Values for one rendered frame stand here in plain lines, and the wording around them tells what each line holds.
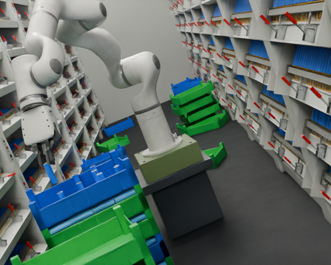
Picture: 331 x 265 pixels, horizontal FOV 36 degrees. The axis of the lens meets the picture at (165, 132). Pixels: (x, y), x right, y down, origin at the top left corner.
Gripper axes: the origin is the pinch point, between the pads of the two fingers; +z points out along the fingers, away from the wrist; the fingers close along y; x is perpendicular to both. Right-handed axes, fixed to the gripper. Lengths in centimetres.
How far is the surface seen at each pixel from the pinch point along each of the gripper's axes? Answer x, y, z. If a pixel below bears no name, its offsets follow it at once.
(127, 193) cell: -6.9, -19.0, 15.5
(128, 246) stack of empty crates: 20.1, -26.8, 30.7
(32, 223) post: -88, 65, 5
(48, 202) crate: -10.6, 8.7, 10.3
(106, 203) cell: -3.9, -13.4, 16.8
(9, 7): -164, 96, -156
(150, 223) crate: -11.9, -21.6, 25.1
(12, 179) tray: -74, 62, -16
